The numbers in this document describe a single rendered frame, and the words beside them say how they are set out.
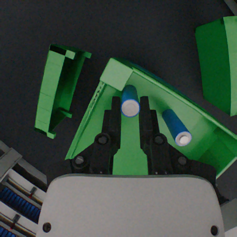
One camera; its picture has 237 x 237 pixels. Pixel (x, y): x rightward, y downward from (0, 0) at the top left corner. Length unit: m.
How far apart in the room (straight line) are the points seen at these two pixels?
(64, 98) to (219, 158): 0.60
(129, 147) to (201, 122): 0.12
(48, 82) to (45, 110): 0.10
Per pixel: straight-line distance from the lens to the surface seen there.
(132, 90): 0.16
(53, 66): 0.44
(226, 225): 0.72
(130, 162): 0.24
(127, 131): 0.21
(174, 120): 0.17
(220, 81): 0.54
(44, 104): 0.48
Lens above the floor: 0.59
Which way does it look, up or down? 66 degrees down
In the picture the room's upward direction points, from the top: 171 degrees counter-clockwise
